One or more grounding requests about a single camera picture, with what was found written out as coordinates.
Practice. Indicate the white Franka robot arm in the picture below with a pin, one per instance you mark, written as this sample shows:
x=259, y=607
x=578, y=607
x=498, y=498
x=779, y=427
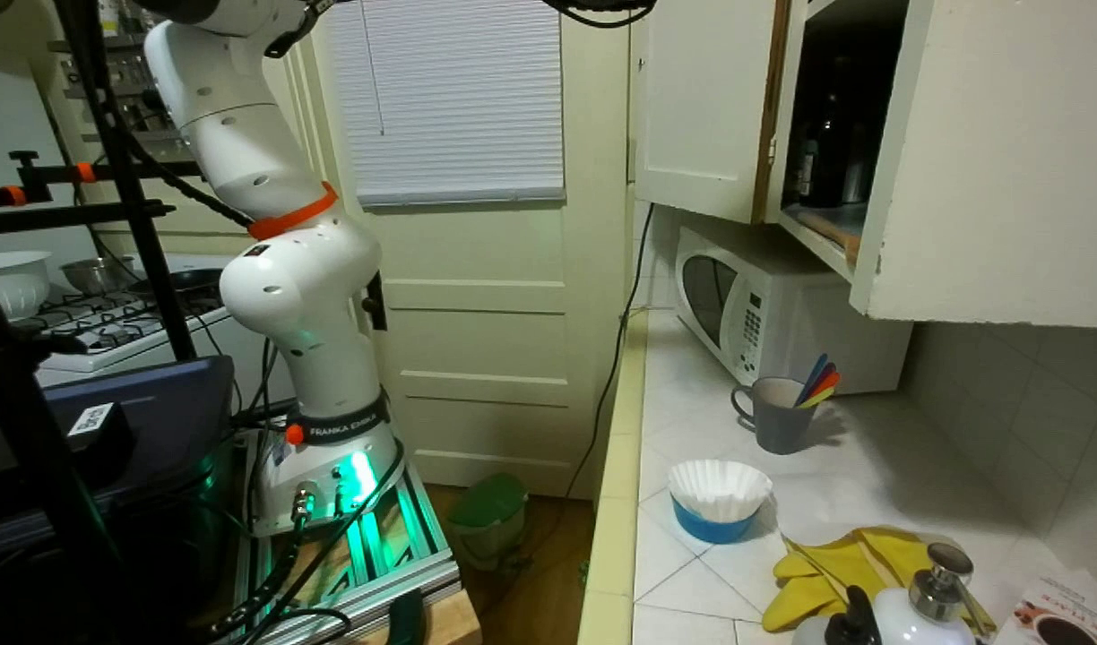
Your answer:
x=303, y=299

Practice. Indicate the closed cream cabinet door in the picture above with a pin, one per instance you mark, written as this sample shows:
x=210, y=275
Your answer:
x=704, y=109

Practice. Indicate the metal shelf rack with jars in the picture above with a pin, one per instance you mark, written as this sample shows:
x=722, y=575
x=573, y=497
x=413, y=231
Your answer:
x=147, y=95

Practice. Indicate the open cream cabinet door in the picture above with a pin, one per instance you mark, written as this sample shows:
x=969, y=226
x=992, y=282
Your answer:
x=1014, y=155

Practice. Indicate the cream panelled door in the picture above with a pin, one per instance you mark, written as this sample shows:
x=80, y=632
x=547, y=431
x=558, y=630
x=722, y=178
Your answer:
x=490, y=347

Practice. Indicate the green bucket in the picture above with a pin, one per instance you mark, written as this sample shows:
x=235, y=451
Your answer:
x=491, y=515

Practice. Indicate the white microwave oven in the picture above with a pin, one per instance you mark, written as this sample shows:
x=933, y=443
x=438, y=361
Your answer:
x=749, y=318

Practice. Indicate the white coffee filter stack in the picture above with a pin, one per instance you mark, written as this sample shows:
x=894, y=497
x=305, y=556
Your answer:
x=722, y=489

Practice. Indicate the grey mug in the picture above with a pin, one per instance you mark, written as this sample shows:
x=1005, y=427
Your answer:
x=779, y=418

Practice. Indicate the white window blind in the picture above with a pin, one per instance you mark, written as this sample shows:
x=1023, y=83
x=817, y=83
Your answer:
x=454, y=95

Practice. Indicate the blue bowl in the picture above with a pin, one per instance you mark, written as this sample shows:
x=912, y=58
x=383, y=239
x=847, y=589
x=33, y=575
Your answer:
x=715, y=528

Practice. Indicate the multicoloured utensil bundle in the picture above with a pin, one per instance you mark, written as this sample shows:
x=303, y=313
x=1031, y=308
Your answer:
x=821, y=381

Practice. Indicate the dark blue case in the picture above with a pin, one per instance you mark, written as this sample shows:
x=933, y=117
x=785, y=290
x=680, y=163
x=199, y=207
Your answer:
x=156, y=415

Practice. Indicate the white stove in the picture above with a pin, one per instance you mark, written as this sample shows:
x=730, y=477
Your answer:
x=119, y=325

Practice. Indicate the white kettle with knob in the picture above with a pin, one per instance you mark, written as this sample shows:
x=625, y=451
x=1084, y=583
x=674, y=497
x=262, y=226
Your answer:
x=925, y=613

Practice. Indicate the black tripod stand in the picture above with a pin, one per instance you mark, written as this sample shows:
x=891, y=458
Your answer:
x=106, y=118

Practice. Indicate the black bar with orange clamps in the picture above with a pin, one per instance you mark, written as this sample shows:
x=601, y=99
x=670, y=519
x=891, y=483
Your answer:
x=48, y=216

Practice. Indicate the white bowl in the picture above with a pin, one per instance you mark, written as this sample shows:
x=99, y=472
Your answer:
x=11, y=282

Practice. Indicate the red and white paper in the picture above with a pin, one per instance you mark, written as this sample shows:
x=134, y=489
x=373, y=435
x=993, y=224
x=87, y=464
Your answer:
x=1071, y=613

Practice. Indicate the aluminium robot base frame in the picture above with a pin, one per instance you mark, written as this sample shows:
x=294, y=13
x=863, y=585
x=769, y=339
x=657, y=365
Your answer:
x=381, y=548

